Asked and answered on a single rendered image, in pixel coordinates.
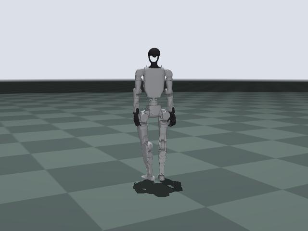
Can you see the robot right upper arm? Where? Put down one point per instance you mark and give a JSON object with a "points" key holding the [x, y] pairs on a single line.
{"points": [[169, 81]]}

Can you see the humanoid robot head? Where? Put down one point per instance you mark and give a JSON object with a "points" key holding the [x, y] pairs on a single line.
{"points": [[154, 52]]}

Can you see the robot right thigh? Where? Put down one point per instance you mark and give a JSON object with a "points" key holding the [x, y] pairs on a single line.
{"points": [[163, 124]]}

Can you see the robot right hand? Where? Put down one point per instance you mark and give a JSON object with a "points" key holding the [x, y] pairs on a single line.
{"points": [[172, 118]]}

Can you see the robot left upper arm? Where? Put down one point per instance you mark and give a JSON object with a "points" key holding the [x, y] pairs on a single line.
{"points": [[139, 73]]}

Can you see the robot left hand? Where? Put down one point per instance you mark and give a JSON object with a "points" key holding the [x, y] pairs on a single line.
{"points": [[136, 119]]}

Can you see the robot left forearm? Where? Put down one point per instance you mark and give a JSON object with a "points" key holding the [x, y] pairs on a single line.
{"points": [[136, 101]]}

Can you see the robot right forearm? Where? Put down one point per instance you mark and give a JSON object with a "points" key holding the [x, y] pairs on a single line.
{"points": [[170, 103]]}

